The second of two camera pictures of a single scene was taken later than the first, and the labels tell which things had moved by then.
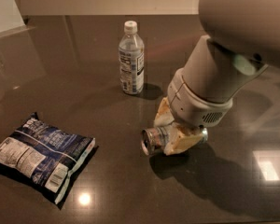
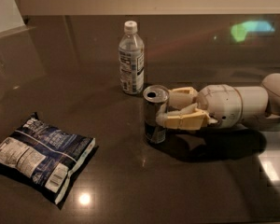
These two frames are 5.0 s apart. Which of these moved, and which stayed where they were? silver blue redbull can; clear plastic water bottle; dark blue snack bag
Moved: silver blue redbull can
Stayed: clear plastic water bottle; dark blue snack bag
